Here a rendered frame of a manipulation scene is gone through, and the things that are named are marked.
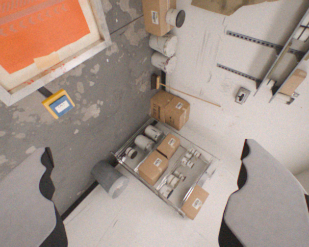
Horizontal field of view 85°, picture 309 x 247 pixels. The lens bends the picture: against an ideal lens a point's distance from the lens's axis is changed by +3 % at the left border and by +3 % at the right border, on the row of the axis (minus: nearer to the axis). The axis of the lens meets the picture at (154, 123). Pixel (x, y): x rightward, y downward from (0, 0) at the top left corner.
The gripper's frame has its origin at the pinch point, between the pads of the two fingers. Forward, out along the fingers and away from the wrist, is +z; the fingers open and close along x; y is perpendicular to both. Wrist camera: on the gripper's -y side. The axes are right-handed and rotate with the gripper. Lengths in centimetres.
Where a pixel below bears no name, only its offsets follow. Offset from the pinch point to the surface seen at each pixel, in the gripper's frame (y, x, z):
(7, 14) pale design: -15, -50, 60
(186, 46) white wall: 8, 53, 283
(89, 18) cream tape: -16, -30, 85
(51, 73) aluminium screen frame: 6, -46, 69
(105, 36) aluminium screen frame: -8, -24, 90
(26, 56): -2, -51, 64
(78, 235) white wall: 306, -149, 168
